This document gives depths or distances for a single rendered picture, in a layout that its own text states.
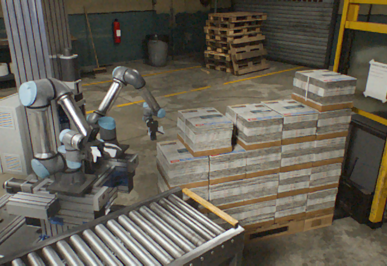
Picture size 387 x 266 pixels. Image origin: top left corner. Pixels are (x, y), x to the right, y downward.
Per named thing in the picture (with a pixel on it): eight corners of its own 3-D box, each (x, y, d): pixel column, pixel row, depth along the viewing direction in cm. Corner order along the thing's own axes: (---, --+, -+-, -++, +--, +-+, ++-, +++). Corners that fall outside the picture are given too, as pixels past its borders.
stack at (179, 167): (157, 232, 307) (155, 141, 276) (278, 207, 344) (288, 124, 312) (171, 263, 273) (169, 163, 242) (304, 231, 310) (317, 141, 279)
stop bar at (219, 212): (186, 189, 217) (186, 187, 216) (239, 224, 186) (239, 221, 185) (181, 192, 215) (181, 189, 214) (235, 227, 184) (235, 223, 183)
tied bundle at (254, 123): (223, 132, 294) (225, 105, 285) (256, 128, 303) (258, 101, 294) (245, 151, 261) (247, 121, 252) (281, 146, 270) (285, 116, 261)
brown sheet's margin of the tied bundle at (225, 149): (186, 148, 263) (186, 143, 261) (222, 143, 272) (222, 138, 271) (194, 157, 249) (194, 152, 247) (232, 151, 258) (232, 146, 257)
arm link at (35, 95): (67, 173, 210) (54, 79, 190) (43, 183, 199) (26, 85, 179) (55, 167, 217) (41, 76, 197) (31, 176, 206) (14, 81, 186)
